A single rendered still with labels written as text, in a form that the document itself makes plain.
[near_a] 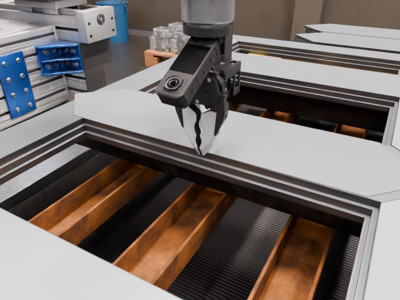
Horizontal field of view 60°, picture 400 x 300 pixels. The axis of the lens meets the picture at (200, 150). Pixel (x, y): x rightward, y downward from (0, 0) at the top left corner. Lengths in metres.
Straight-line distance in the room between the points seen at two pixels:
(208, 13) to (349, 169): 0.32
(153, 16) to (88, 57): 4.28
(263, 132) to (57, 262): 0.42
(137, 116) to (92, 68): 0.50
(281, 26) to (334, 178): 4.16
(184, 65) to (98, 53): 0.76
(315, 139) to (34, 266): 0.49
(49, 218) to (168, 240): 0.23
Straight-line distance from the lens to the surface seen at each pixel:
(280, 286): 0.62
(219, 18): 0.50
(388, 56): 1.31
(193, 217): 0.72
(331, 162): 0.61
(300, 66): 1.10
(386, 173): 0.61
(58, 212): 0.75
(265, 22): 4.72
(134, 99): 0.83
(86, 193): 0.79
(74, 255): 0.44
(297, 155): 0.61
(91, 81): 1.21
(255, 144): 0.63
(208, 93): 0.53
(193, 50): 0.51
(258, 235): 0.88
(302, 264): 0.66
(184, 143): 0.62
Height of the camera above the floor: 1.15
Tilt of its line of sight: 30 degrees down
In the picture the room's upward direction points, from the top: straight up
